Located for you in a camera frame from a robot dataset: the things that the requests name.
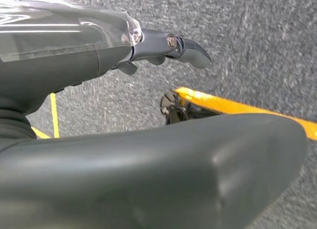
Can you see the yellow floor marking tape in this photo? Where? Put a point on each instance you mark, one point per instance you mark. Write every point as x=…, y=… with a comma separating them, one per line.
x=235, y=106

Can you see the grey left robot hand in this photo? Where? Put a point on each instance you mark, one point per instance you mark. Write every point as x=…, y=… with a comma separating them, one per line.
x=149, y=175

